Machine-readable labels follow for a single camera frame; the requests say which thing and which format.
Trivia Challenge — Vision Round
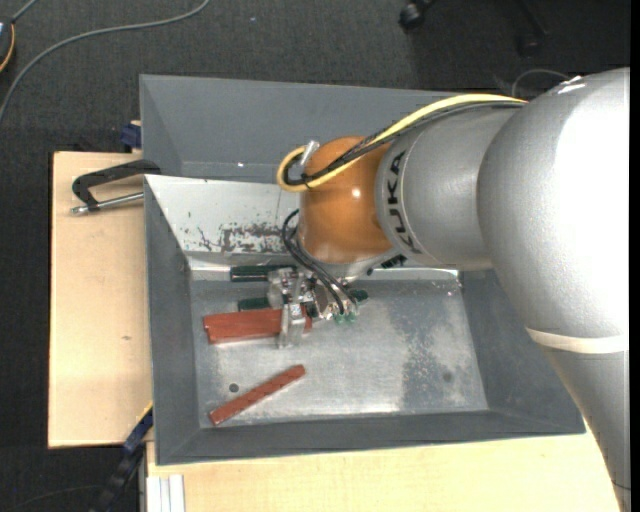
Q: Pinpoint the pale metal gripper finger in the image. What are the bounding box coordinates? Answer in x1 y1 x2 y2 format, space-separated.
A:
276 302 312 350
266 271 289 309

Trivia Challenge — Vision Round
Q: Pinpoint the black cylinder on white bracket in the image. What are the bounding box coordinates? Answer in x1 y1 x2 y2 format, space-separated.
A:
343 267 372 306

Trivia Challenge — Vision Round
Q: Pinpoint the pale wood flat board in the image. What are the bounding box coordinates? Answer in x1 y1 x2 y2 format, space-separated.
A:
47 150 154 449

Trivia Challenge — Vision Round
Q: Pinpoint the red-brown flat block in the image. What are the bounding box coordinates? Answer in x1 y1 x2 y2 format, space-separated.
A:
202 306 314 346
207 363 307 428

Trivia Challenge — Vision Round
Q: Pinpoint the grey metal bin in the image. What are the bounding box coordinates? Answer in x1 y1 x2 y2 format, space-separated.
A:
138 73 587 467

